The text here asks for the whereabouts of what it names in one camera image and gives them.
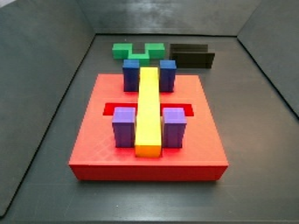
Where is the yellow long bar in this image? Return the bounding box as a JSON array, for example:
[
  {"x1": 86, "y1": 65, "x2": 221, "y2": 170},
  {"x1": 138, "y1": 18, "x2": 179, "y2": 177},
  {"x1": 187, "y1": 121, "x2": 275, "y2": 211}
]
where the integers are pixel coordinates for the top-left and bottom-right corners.
[{"x1": 134, "y1": 67, "x2": 161, "y2": 158}]

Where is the black fixture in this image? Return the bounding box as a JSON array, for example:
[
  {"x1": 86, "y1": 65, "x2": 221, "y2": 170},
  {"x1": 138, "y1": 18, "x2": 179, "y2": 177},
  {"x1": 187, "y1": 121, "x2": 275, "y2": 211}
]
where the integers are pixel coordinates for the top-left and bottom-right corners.
[{"x1": 169, "y1": 44, "x2": 215, "y2": 69}]

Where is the blue block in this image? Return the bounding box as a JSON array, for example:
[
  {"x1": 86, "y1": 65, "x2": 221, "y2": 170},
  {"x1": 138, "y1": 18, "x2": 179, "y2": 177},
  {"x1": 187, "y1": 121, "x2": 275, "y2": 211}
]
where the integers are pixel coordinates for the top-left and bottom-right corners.
[
  {"x1": 122, "y1": 59, "x2": 140, "y2": 92},
  {"x1": 158, "y1": 60, "x2": 176, "y2": 92}
]

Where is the right purple block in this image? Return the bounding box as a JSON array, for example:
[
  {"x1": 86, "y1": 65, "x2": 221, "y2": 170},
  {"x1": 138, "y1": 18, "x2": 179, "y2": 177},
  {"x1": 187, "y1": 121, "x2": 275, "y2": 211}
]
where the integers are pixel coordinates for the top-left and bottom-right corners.
[{"x1": 162, "y1": 108, "x2": 187, "y2": 148}]

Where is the left blue block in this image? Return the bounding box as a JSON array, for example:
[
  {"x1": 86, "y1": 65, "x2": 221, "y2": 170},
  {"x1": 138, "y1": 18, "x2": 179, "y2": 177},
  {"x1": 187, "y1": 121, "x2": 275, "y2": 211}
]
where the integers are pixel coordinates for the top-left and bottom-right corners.
[{"x1": 122, "y1": 59, "x2": 140, "y2": 92}]

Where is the right blue block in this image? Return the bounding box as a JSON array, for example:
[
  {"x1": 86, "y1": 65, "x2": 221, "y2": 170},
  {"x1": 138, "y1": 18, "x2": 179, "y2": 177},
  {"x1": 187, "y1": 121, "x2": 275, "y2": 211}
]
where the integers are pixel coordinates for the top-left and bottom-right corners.
[{"x1": 158, "y1": 60, "x2": 176, "y2": 92}]

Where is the red base board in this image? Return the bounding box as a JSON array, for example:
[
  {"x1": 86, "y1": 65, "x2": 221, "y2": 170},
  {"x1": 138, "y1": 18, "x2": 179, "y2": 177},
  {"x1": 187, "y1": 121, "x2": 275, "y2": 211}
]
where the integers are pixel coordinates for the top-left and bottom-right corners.
[{"x1": 69, "y1": 74, "x2": 229, "y2": 181}]

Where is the left purple block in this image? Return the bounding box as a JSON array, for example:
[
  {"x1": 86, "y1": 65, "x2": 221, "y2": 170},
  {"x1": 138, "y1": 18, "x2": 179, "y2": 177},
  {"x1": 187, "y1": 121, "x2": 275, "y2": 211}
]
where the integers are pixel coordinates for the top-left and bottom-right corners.
[{"x1": 112, "y1": 107, "x2": 136, "y2": 148}]

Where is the green U-shaped block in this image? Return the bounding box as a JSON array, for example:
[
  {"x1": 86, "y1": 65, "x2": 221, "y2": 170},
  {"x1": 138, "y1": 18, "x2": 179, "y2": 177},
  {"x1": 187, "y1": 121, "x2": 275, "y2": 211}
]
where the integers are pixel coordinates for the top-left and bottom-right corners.
[{"x1": 112, "y1": 43, "x2": 165, "y2": 67}]

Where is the purple block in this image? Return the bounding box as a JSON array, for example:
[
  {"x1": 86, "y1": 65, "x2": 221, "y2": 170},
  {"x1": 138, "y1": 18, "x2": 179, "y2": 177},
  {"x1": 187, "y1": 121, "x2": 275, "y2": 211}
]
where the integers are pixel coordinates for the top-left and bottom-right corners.
[
  {"x1": 112, "y1": 107, "x2": 136, "y2": 148},
  {"x1": 162, "y1": 108, "x2": 187, "y2": 148}
]

